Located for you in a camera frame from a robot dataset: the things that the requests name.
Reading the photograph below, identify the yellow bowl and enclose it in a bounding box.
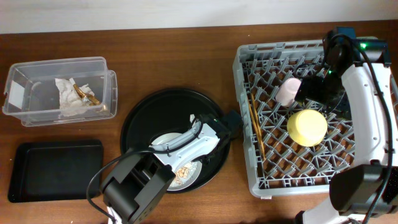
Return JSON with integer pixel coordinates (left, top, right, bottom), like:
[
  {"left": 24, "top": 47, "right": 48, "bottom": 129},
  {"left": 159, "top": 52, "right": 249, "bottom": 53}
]
[{"left": 287, "top": 110, "right": 328, "bottom": 147}]

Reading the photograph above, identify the black rectangular tray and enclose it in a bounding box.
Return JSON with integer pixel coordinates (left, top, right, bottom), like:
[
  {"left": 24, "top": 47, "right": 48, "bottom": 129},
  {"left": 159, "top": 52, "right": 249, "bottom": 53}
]
[{"left": 7, "top": 139, "right": 104, "bottom": 203}]

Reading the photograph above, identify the round black serving tray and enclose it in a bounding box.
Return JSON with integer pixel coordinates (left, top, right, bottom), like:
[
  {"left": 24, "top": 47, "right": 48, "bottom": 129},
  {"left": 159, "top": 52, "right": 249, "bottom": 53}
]
[{"left": 119, "top": 87, "right": 231, "bottom": 194}]

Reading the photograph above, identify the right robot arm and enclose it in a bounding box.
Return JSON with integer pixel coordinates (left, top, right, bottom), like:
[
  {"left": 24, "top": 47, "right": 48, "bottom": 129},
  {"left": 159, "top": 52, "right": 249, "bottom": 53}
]
[{"left": 295, "top": 27, "right": 397, "bottom": 223}]

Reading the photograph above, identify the pink cup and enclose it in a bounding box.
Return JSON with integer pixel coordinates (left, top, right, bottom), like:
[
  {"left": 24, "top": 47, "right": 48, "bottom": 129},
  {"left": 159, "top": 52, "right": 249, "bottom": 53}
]
[{"left": 275, "top": 78, "right": 301, "bottom": 107}]

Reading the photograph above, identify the food scraps and rice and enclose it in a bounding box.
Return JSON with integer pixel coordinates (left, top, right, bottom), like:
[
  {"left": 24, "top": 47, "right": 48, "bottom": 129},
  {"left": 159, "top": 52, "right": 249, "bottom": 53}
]
[{"left": 174, "top": 164, "right": 196, "bottom": 185}]

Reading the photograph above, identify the grey plate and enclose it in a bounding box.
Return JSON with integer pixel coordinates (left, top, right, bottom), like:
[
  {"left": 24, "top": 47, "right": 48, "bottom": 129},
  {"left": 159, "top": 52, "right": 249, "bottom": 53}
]
[{"left": 151, "top": 133, "right": 202, "bottom": 193}]

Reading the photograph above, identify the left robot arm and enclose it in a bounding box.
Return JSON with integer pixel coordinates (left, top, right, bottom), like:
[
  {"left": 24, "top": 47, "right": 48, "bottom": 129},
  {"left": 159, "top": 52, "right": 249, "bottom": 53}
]
[{"left": 99, "top": 111, "right": 243, "bottom": 223}]

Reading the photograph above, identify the clear plastic waste bin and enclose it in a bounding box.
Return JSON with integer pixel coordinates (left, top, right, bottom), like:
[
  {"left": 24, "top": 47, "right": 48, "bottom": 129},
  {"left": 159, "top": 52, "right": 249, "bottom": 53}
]
[{"left": 2, "top": 57, "right": 118, "bottom": 127}]

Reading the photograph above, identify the gold snack wrapper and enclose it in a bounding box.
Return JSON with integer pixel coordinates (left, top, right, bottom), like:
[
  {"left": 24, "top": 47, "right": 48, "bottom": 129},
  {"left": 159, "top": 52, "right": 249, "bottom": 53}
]
[{"left": 73, "top": 84, "right": 101, "bottom": 106}]

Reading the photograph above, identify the white paper napkin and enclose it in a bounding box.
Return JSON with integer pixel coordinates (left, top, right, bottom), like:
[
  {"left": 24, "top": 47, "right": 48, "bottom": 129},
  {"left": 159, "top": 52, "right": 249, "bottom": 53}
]
[{"left": 55, "top": 78, "right": 89, "bottom": 118}]

